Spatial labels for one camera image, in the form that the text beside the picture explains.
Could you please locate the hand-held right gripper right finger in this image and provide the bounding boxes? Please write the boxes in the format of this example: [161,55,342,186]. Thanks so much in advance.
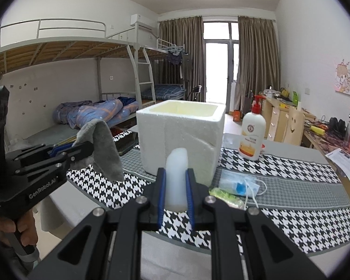
[185,168,329,280]

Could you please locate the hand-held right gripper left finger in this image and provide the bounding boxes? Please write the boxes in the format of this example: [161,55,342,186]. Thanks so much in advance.
[28,168,167,280]

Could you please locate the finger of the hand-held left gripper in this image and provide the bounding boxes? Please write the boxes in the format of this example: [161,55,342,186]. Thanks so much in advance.
[47,143,76,155]
[54,141,94,164]

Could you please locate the white translucent soft block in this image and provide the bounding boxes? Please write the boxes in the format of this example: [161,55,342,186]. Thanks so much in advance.
[165,148,190,212]

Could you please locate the grey cloth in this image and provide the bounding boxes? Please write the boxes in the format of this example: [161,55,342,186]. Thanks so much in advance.
[73,119,125,182]

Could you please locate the blue face mask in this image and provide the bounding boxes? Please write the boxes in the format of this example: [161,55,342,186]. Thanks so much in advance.
[219,170,267,210]

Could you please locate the white foam box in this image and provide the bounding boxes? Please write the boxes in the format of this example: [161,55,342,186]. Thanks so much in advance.
[136,100,225,186]

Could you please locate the person's left hand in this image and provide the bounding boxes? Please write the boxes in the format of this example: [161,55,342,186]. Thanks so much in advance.
[0,210,38,245]

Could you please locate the green plastic wrapper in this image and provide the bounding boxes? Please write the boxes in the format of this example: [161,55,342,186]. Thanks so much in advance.
[209,187,244,209]

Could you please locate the blue star quilt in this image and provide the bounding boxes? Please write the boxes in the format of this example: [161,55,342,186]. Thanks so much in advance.
[53,97,139,129]

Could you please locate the black phone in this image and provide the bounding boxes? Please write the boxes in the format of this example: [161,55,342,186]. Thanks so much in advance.
[117,132,140,156]

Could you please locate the white lotion pump bottle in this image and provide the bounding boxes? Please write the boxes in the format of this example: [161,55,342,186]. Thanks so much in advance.
[238,95,267,161]

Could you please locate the grey metal bunk bed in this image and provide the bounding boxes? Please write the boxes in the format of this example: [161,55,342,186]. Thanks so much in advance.
[0,18,156,140]
[146,38,190,105]

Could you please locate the black folding chair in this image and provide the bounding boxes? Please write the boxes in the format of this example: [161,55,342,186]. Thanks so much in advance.
[187,85,202,102]

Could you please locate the blue checkered mattress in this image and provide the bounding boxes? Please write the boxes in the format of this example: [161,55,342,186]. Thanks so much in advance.
[142,84,184,100]

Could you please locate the wooden desk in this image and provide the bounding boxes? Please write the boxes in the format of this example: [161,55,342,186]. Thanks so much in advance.
[261,95,350,181]

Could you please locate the wooden smiley chair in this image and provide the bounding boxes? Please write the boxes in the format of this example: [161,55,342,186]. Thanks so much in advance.
[284,106,306,146]

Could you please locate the glass balcony door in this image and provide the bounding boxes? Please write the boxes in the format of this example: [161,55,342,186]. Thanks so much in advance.
[203,20,240,114]

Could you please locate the hanging dark clothes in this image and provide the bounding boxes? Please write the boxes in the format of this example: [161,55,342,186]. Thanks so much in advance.
[166,45,184,66]

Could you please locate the white air conditioner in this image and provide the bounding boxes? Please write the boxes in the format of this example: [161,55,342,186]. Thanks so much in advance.
[130,14,158,31]

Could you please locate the brown curtain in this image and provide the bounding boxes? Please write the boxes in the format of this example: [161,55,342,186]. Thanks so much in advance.
[238,16,281,113]
[158,16,205,97]

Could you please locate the printed paper sheet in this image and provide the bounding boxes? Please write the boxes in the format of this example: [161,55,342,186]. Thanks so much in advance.
[326,148,350,184]

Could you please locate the pink cartoon wall picture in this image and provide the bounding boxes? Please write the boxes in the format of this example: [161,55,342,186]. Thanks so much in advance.
[334,59,350,96]

